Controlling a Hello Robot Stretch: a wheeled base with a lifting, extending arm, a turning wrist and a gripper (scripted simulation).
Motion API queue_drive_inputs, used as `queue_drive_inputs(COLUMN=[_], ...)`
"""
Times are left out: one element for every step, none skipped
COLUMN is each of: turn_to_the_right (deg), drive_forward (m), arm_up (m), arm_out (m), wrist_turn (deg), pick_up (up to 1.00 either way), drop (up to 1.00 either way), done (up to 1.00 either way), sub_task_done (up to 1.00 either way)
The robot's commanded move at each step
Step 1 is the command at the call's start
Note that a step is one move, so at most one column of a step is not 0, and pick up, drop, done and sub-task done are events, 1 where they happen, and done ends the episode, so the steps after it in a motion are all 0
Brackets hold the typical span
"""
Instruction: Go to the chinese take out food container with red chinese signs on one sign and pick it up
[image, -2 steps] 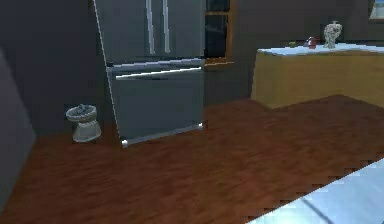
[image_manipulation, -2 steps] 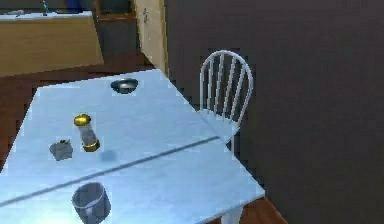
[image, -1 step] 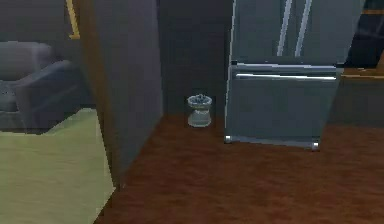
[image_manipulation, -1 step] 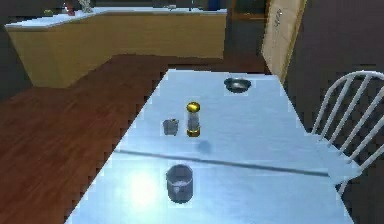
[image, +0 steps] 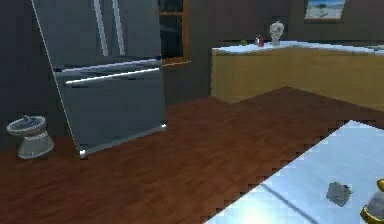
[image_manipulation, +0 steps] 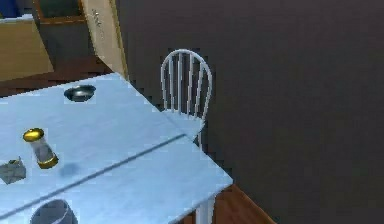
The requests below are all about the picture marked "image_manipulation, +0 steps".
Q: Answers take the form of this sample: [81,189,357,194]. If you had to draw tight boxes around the grey take-out food container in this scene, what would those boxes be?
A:
[0,156,27,185]

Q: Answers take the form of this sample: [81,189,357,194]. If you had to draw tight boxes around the white spindle-back chair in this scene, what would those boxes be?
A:
[160,48,214,148]

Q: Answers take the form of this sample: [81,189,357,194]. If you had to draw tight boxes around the pale blue table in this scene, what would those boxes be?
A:
[0,72,234,224]

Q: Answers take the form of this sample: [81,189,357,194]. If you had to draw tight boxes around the dark metal bowl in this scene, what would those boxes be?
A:
[63,84,97,103]

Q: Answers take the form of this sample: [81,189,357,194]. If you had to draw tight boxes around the cream room door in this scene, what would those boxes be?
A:
[80,0,129,80]

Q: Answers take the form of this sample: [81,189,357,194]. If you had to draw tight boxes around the gold-capped glass shaker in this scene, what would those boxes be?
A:
[22,127,60,170]

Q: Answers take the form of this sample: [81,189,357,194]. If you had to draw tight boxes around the grey round pot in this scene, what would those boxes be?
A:
[29,198,79,224]

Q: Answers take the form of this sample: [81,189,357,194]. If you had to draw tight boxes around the brown wooden cabinet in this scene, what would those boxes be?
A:
[0,0,88,83]

